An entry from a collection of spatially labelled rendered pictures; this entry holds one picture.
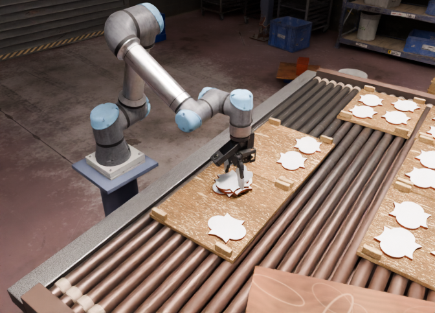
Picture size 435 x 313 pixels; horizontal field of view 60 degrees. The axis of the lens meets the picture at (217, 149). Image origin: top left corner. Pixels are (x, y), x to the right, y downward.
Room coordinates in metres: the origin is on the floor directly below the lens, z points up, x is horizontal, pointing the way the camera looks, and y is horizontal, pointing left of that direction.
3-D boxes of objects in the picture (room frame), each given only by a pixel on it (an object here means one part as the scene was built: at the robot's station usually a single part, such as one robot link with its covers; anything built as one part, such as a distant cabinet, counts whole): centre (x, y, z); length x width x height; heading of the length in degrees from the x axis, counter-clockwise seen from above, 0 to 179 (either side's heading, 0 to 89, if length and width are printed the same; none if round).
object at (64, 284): (1.46, -0.09, 0.90); 1.95 x 0.05 x 0.05; 145
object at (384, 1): (5.55, -2.27, 0.74); 0.44 x 0.36 x 0.20; 35
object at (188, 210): (1.04, -0.03, 0.93); 0.41 x 0.35 x 0.02; 145
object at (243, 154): (1.13, -0.08, 1.11); 0.09 x 0.08 x 0.12; 120
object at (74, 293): (1.43, -0.13, 0.90); 1.95 x 0.05 x 0.05; 145
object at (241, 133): (1.13, -0.08, 1.19); 0.08 x 0.08 x 0.05
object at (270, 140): (1.37, -0.27, 0.93); 0.41 x 0.35 x 0.02; 144
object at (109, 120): (1.35, 0.45, 1.08); 0.13 x 0.12 x 0.14; 145
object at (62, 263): (1.50, -0.03, 0.89); 2.08 x 0.08 x 0.06; 145
